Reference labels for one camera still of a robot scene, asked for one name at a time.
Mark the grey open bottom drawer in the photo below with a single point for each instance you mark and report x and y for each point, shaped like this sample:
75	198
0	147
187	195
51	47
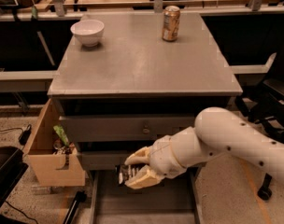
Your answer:
172	202

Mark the grey drawer cabinet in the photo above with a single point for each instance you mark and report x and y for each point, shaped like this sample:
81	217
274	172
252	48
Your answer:
133	71

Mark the grey middle drawer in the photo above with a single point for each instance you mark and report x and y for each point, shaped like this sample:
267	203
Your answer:
108	160

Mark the black rxbar chocolate wrapper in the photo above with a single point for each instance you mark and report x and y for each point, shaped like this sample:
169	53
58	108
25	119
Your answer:
126	172

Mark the green snack packet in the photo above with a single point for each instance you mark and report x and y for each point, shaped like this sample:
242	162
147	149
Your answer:
61	134

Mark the cardboard box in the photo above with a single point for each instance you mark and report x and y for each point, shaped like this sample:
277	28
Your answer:
50	168

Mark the black office chair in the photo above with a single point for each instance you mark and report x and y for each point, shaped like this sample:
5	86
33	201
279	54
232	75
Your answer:
268	95

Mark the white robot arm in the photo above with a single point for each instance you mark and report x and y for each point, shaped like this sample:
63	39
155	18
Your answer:
215	131

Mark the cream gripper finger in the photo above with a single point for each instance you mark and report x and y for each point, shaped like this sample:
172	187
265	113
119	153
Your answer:
140	156
146	177

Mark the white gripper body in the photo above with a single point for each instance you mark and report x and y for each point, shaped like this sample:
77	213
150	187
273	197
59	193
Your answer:
162	160

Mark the black stand leg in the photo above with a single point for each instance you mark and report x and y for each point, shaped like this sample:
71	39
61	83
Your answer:
80	197

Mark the white ceramic bowl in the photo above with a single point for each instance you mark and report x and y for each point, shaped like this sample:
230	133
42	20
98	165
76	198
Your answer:
88	32

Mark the black bin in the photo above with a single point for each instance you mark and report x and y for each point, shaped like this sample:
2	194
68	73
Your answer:
12	168

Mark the black power adapter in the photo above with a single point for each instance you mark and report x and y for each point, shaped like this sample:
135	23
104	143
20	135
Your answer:
23	138

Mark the grey upper drawer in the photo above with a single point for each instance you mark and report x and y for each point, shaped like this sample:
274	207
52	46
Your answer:
106	128

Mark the gold soda can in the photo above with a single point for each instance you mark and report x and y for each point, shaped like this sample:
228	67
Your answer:
171	18

